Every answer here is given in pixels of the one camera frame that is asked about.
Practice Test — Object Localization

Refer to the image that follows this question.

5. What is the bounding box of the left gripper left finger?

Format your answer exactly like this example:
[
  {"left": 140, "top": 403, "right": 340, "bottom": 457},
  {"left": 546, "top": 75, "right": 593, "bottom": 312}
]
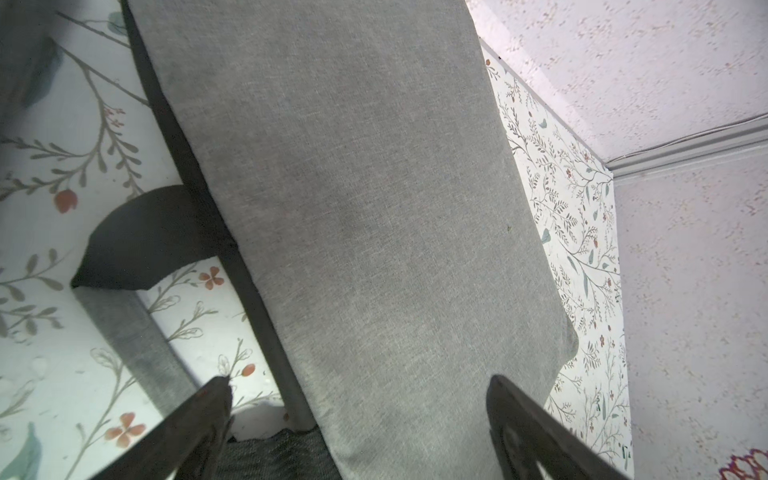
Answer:
[{"left": 94, "top": 376, "right": 232, "bottom": 479}]

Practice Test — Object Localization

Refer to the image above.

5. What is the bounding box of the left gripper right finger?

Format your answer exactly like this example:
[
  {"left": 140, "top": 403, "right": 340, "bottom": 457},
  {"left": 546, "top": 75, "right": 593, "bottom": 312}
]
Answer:
[{"left": 487, "top": 375, "right": 626, "bottom": 480}]

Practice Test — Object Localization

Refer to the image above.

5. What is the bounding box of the grey laptop bag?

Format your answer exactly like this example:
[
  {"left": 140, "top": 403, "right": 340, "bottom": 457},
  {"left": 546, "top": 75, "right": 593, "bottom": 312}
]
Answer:
[
  {"left": 1, "top": 0, "right": 59, "bottom": 127},
  {"left": 70, "top": 0, "right": 581, "bottom": 480}
]

